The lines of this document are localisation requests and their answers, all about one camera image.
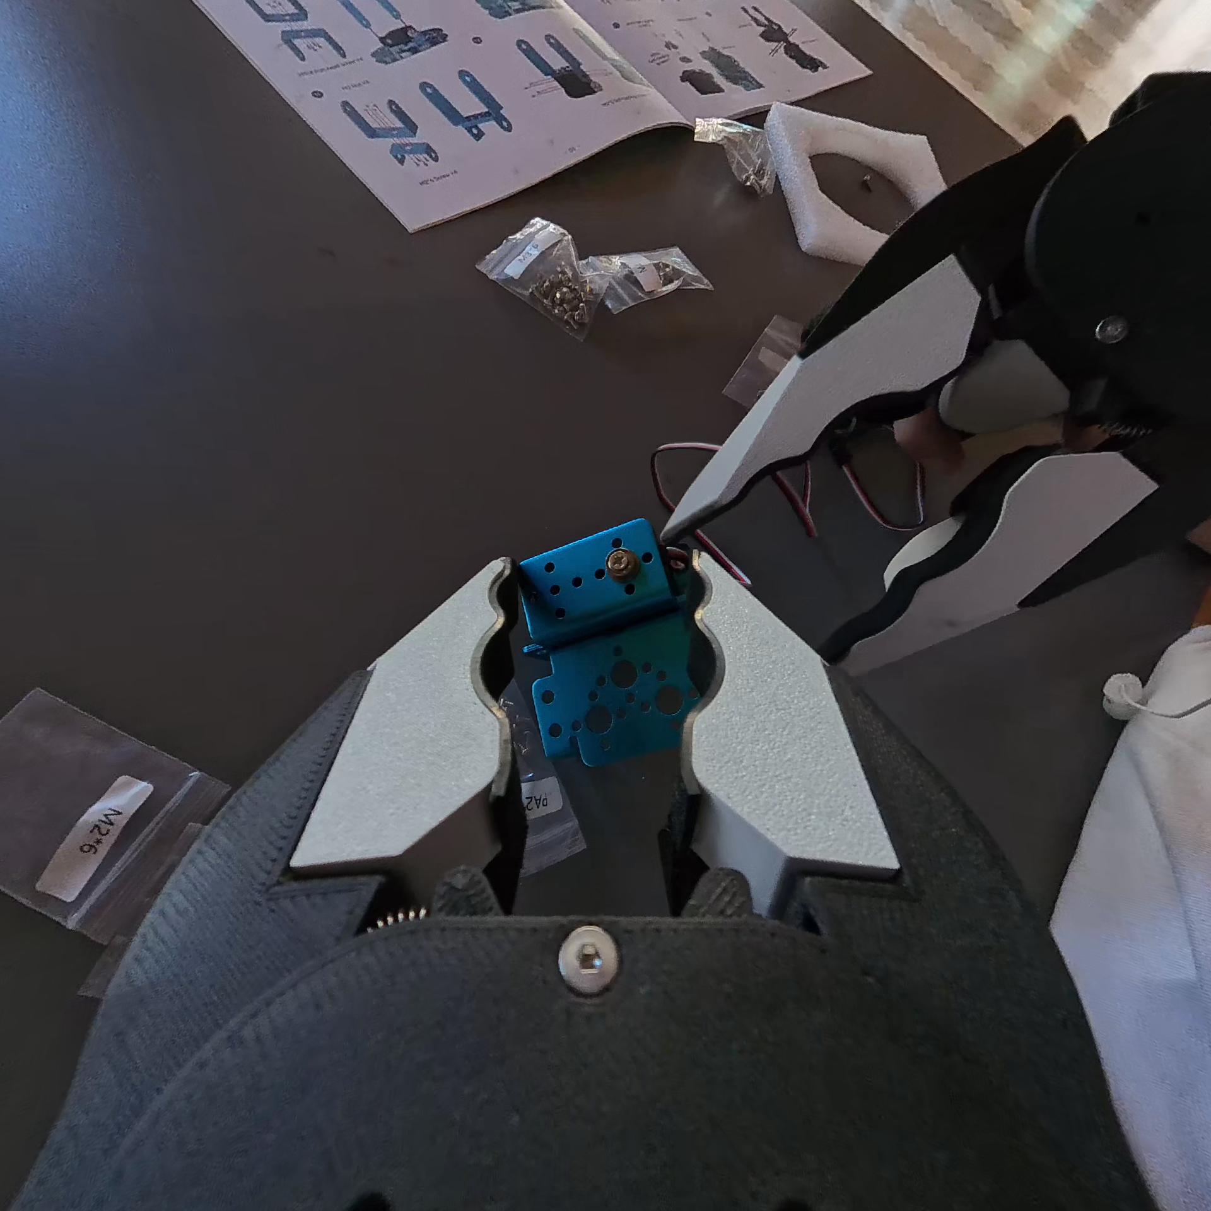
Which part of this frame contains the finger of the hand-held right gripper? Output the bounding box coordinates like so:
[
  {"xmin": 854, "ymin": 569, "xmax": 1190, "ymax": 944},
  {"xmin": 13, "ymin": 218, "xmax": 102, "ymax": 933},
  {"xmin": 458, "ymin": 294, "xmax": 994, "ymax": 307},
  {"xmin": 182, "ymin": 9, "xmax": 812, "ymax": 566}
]
[
  {"xmin": 659, "ymin": 257, "xmax": 988, "ymax": 541},
  {"xmin": 818, "ymin": 452, "xmax": 1163, "ymax": 677}
]

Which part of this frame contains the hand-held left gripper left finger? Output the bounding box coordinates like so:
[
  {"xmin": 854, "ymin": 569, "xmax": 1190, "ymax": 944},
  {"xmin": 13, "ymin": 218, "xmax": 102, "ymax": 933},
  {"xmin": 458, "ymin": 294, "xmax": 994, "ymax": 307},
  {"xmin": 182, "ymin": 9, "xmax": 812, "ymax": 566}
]
[{"xmin": 290, "ymin": 556, "xmax": 530, "ymax": 914}]

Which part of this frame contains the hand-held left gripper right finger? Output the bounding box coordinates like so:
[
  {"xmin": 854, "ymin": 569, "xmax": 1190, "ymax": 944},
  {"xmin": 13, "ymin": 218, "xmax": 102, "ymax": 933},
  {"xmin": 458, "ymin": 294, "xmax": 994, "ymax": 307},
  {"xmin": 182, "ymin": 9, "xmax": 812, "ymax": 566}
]
[{"xmin": 675, "ymin": 551, "xmax": 901, "ymax": 917}]

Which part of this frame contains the red white black servo cable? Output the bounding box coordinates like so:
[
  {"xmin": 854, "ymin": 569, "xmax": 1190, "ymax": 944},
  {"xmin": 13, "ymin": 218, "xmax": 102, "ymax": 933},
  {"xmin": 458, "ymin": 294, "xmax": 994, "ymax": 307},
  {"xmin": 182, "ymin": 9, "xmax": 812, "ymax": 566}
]
[{"xmin": 650, "ymin": 417, "xmax": 927, "ymax": 587}]

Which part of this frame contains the servo with blue bracket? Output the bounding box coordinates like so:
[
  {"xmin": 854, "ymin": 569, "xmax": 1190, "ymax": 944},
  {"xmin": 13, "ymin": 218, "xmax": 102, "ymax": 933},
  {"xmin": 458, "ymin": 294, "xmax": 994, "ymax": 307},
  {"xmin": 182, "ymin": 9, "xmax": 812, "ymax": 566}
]
[{"xmin": 514, "ymin": 518, "xmax": 705, "ymax": 768}]

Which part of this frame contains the dark grey desk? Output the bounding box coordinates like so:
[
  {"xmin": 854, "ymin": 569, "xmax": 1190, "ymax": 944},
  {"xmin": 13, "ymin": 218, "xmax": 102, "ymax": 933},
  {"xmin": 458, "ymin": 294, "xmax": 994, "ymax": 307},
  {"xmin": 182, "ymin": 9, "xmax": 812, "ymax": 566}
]
[{"xmin": 0, "ymin": 0, "xmax": 1211, "ymax": 994}]

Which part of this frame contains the person's right hand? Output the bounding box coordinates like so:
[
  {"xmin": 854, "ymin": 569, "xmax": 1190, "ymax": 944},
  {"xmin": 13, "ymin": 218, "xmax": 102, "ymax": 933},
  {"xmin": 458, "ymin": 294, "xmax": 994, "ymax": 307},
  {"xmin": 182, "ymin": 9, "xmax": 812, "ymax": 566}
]
[{"xmin": 894, "ymin": 413, "xmax": 969, "ymax": 465}]

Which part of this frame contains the clear plastic screw bag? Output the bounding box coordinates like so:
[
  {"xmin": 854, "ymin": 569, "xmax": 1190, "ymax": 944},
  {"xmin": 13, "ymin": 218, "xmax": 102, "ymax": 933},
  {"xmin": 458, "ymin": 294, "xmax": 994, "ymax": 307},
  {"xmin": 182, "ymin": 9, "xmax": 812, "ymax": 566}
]
[
  {"xmin": 581, "ymin": 246, "xmax": 715, "ymax": 316},
  {"xmin": 693, "ymin": 116, "xmax": 781, "ymax": 199},
  {"xmin": 724, "ymin": 316, "xmax": 815, "ymax": 407},
  {"xmin": 0, "ymin": 687, "xmax": 232, "ymax": 998},
  {"xmin": 497, "ymin": 693, "xmax": 581, "ymax": 877}
]

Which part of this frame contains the white foam piece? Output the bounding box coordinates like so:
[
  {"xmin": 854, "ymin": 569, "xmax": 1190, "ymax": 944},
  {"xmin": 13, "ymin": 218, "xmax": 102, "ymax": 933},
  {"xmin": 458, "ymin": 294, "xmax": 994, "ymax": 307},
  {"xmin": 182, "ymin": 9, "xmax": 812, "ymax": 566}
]
[{"xmin": 764, "ymin": 102, "xmax": 949, "ymax": 264}]

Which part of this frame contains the clear bag of metal nuts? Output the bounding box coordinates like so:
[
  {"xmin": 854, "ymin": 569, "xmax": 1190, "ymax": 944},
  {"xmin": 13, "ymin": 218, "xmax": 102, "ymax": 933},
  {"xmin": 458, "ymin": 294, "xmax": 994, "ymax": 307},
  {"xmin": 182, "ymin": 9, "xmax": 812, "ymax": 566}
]
[{"xmin": 478, "ymin": 218, "xmax": 598, "ymax": 342}]

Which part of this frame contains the person's white top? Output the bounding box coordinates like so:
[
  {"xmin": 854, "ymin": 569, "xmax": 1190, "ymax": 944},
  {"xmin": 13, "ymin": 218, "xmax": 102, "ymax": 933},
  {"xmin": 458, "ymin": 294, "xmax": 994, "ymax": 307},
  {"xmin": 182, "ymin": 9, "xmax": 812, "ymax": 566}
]
[{"xmin": 1049, "ymin": 618, "xmax": 1211, "ymax": 1211}]

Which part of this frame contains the instruction booklet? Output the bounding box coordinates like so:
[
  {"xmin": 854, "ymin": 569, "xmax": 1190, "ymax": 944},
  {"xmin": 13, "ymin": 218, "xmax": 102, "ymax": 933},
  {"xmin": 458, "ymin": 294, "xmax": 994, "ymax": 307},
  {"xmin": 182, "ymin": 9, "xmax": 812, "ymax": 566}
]
[{"xmin": 193, "ymin": 0, "xmax": 872, "ymax": 233}]

